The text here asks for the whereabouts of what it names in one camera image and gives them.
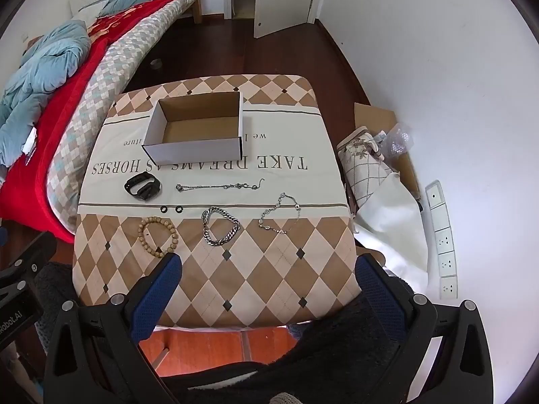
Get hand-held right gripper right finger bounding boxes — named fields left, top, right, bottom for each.
left=355, top=253, right=494, bottom=404

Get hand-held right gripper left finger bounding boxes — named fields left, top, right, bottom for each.
left=44, top=253, right=183, bottom=404

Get wooden bead bracelet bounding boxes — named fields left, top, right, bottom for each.
left=138, top=216, right=179, bottom=257

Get thick silver curb chain bracelet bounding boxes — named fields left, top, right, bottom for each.
left=201, top=206, right=242, bottom=246

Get black fitness band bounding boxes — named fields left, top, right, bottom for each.
left=124, top=172, right=161, bottom=201

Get thin silver chain bracelet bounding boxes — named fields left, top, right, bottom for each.
left=176, top=178, right=266, bottom=193

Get silver link bracelet with charms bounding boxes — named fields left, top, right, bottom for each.
left=258, top=192, right=302, bottom=235

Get white cardboard box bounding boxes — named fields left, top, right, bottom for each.
left=142, top=91, right=245, bottom=166

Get white bags pile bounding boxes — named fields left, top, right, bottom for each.
left=353, top=172, right=429, bottom=274

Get white power strip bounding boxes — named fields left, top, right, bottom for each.
left=424, top=180, right=459, bottom=301

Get black fuzzy clothing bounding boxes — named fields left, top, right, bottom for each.
left=160, top=257, right=426, bottom=404

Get diamond pattern tablecloth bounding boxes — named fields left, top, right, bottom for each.
left=72, top=74, right=363, bottom=329

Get floral quilted cushion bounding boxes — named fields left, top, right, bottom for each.
left=337, top=127, right=401, bottom=215

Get clear bubble wrap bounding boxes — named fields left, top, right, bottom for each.
left=381, top=123, right=414, bottom=160

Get bed with red blanket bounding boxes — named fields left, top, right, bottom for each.
left=0, top=0, right=190, bottom=245

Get flat brown cardboard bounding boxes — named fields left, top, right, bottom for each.
left=353, top=102, right=421, bottom=201

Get light blue quilt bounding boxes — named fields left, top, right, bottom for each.
left=0, top=0, right=200, bottom=167

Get checkered mattress cover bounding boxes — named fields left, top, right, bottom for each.
left=45, top=0, right=201, bottom=233

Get white pillow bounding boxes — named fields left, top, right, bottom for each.
left=68, top=0, right=139, bottom=30

